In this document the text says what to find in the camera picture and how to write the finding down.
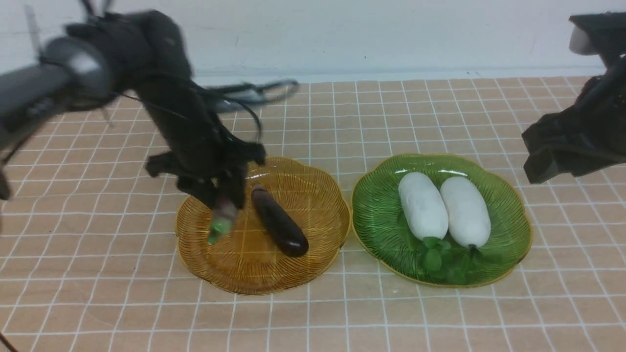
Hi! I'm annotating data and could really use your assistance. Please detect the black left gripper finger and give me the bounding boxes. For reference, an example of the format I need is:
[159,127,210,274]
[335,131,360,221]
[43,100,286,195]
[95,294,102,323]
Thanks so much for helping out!
[177,177,217,210]
[226,163,248,210]

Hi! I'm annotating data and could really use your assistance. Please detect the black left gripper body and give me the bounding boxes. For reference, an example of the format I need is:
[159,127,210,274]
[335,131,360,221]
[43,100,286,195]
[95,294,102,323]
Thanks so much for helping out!
[144,83,268,196]

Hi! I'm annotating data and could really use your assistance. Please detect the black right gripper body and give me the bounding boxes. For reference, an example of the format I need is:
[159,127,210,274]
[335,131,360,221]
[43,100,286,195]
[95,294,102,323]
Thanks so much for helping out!
[522,59,626,184]

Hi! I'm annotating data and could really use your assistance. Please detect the purple eggplant with green stem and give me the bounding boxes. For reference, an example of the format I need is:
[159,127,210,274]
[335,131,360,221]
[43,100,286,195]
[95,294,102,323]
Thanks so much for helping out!
[206,196,238,245]

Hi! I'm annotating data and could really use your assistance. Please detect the purple eggplant without stem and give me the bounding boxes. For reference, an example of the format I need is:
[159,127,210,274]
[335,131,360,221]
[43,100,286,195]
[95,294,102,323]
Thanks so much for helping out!
[251,184,309,258]

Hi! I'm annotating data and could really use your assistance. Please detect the white radish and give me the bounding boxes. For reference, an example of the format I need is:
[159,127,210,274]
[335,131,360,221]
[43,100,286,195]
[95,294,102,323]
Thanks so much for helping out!
[440,176,492,248]
[398,172,448,241]

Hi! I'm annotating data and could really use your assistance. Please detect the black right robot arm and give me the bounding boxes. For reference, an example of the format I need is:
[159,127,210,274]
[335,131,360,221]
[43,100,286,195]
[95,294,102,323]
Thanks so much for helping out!
[522,13,626,184]

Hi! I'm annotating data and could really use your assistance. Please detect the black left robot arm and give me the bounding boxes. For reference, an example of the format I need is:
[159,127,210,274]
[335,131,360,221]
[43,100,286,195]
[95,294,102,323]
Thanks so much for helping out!
[1,10,266,209]

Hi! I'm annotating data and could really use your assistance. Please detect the amber glass plate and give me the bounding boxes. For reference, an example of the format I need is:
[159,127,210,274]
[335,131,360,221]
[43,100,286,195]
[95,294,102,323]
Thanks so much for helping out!
[175,157,352,295]

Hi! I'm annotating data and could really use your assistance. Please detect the orange checkered tablecloth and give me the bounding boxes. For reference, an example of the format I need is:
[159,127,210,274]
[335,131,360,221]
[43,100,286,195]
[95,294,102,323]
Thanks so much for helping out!
[0,77,626,352]

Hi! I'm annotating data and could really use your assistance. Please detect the green glass plate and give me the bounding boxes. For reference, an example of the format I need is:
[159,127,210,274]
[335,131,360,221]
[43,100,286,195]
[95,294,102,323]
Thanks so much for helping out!
[352,154,534,288]

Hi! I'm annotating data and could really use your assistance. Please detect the black camera cable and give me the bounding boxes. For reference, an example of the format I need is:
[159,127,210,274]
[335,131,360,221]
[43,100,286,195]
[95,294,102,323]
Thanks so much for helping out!
[112,73,300,142]

